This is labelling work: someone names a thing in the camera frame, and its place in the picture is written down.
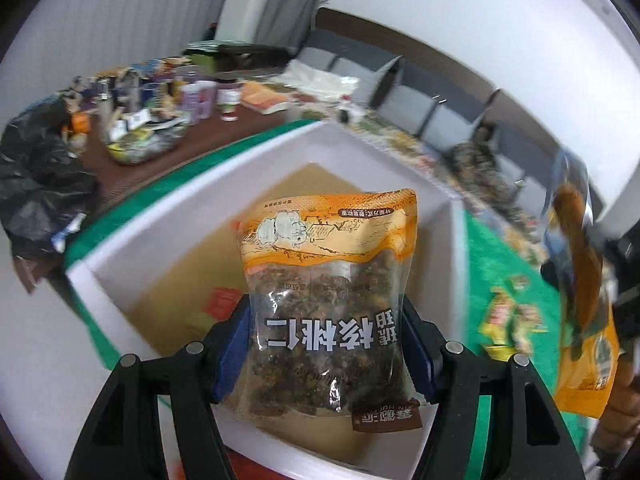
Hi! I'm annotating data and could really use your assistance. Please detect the green table cloth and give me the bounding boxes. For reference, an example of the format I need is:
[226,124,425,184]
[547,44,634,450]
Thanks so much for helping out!
[63,118,589,480]

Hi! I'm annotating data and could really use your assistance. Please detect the orange walnut snack bag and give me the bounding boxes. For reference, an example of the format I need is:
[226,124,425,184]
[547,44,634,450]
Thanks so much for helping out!
[238,188,418,422]

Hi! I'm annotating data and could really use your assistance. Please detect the right hand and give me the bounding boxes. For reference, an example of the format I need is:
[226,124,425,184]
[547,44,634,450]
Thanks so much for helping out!
[591,353,639,454]

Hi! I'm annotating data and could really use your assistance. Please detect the purple cup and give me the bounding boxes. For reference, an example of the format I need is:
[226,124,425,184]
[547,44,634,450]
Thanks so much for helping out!
[180,80,217,125]

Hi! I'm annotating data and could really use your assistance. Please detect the yellow chicken foot snack packet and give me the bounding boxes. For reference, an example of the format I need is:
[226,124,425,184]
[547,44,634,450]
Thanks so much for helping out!
[478,286,516,346]

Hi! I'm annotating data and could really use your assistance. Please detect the orange book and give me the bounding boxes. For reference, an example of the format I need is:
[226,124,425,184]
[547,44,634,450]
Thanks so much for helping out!
[240,81,292,115]

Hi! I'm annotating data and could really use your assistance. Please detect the camouflage jacket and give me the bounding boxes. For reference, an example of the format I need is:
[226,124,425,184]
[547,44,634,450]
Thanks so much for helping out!
[445,140,547,242]

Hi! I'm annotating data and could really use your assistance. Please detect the white foam box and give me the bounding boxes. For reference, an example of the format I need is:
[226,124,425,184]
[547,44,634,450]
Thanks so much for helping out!
[65,122,469,479]

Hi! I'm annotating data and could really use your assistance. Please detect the bowl of mixed items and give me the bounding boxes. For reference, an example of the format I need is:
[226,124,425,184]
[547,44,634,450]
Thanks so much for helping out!
[101,108,191,166]

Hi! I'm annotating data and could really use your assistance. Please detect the white jar with label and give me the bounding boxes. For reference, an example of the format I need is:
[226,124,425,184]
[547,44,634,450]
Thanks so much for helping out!
[216,79,242,122]

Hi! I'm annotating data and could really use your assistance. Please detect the black garbage bag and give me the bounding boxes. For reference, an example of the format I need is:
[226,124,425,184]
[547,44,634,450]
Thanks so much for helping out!
[1,96,100,292]

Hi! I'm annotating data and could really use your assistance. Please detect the grey sofa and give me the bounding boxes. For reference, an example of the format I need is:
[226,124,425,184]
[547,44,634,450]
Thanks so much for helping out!
[294,27,597,221]

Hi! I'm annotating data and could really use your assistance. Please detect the orange sausage snack bag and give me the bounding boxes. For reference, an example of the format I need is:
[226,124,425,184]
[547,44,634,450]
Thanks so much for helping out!
[544,150,620,418]

